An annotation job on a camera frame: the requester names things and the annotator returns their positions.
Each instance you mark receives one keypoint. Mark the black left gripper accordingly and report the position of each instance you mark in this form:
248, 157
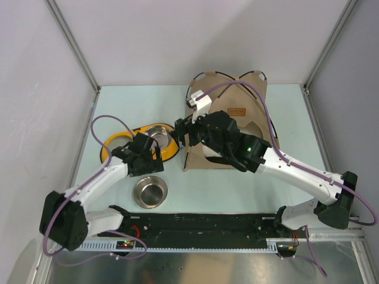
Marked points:
154, 166

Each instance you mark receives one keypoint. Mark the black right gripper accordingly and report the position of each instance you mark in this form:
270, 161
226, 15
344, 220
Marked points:
185, 126

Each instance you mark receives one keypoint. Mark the yellow double bowl holder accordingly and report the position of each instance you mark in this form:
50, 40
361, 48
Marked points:
122, 138

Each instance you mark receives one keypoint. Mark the steel pet bowl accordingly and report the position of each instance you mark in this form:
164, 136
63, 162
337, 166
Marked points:
161, 134
150, 192

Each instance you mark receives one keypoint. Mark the black tent pole back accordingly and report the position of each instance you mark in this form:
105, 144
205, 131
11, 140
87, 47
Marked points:
207, 85

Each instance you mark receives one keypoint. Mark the black tent pole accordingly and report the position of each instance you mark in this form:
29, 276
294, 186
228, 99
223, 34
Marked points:
244, 83
207, 85

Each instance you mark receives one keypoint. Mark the beige fabric pet tent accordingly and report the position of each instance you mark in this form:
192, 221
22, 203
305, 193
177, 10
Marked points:
237, 94

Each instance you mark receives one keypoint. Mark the black tent pole front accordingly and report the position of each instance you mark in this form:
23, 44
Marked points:
244, 83

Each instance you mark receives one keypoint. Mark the cream fluffy cushion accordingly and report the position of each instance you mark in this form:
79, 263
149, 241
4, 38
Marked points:
208, 152

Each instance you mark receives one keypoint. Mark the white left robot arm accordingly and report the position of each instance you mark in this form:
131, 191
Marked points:
66, 218

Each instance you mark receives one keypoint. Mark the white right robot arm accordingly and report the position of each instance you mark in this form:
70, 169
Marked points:
223, 143

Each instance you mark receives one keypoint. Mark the small circuit board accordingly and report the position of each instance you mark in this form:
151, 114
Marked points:
125, 244

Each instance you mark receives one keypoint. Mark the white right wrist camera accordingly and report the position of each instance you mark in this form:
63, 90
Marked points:
200, 103

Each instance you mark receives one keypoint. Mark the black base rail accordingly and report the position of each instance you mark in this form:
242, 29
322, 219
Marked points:
201, 231

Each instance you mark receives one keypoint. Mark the right aluminium frame post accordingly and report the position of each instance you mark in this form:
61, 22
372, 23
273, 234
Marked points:
333, 38

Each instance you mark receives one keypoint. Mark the aluminium frame post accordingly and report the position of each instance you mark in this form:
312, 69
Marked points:
333, 38
72, 43

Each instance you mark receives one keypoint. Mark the left aluminium frame post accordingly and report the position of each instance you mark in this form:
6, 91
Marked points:
72, 43

